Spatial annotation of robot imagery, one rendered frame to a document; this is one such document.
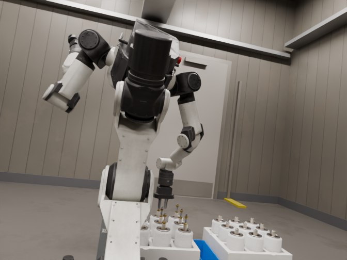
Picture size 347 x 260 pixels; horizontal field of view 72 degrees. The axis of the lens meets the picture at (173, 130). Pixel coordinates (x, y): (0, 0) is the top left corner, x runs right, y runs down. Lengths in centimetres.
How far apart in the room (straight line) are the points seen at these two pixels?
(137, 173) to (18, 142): 293
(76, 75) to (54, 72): 259
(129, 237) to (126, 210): 10
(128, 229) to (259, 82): 370
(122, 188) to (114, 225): 14
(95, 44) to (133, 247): 78
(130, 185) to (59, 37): 316
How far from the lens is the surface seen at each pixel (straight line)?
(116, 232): 85
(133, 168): 90
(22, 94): 376
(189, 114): 119
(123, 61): 95
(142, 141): 86
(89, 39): 111
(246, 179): 407
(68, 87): 113
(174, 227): 150
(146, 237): 136
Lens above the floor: 69
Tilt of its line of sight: 4 degrees up
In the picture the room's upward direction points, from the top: 7 degrees clockwise
